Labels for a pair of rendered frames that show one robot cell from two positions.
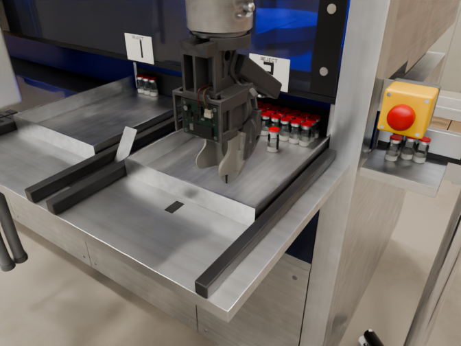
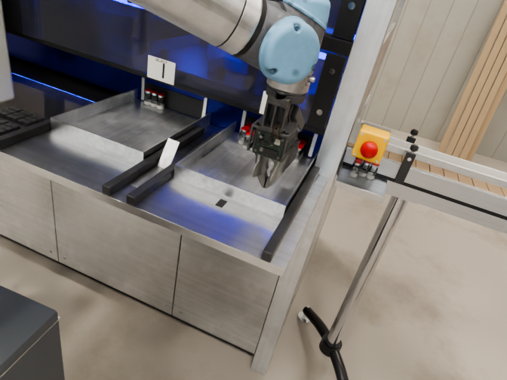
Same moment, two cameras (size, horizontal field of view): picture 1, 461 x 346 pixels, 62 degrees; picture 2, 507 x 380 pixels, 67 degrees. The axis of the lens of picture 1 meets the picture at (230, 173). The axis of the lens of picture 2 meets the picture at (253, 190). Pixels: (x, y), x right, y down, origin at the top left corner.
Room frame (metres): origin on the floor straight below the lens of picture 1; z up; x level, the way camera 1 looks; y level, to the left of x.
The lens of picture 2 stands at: (-0.16, 0.25, 1.33)
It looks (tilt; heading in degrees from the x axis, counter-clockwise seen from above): 31 degrees down; 340
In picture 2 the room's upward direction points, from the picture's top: 13 degrees clockwise
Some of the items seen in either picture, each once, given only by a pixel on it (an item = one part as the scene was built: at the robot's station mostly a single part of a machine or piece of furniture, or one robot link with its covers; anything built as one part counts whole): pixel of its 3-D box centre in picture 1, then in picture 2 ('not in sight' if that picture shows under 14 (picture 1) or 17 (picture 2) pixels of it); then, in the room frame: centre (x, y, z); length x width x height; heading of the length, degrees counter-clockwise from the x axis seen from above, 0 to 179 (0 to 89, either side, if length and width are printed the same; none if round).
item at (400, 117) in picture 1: (401, 117); (369, 148); (0.56, -0.27, 0.99); 0.04 x 0.04 x 0.04; 56
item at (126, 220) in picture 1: (151, 152); (180, 160); (0.68, 0.16, 0.87); 0.70 x 0.48 x 0.02; 56
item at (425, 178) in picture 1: (405, 165); (361, 180); (0.63, -0.33, 0.87); 0.14 x 0.13 x 0.02; 146
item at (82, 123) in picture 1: (117, 110); (139, 121); (0.83, 0.26, 0.90); 0.34 x 0.26 x 0.04; 146
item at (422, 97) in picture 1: (408, 108); (370, 142); (0.60, -0.29, 0.99); 0.08 x 0.07 x 0.07; 146
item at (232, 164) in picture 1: (230, 163); (273, 173); (0.45, 0.00, 0.98); 0.06 x 0.03 x 0.09; 146
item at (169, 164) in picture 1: (241, 148); (255, 161); (0.64, -0.02, 0.90); 0.34 x 0.26 x 0.04; 146
